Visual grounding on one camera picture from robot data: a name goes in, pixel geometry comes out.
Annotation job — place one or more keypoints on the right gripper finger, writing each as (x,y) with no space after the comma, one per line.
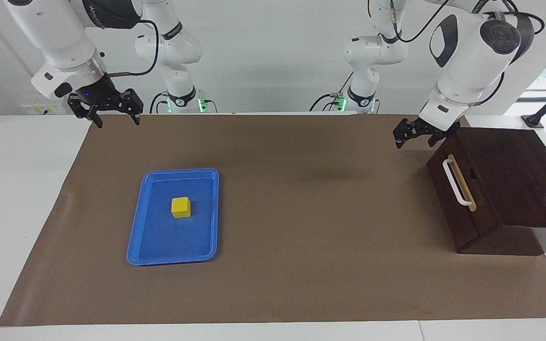
(83,108)
(133,104)

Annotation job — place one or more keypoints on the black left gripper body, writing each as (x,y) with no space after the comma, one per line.
(427,127)

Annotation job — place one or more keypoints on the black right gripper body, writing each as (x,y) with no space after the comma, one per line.
(100,94)

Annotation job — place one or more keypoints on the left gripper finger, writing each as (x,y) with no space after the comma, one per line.
(443,137)
(404,130)

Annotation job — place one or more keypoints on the yellow cube block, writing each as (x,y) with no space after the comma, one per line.
(181,207)

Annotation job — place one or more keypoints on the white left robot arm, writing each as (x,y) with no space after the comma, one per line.
(472,57)

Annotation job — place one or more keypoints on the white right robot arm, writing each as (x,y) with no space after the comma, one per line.
(59,33)

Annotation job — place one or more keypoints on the dark wooden drawer cabinet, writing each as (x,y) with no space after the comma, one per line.
(519,175)

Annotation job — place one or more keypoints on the blue plastic tray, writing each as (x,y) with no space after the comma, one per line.
(159,237)

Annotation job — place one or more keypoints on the brown paper table mat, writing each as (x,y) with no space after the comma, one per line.
(301,237)

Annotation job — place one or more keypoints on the white wall socket box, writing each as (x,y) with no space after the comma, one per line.
(40,109)

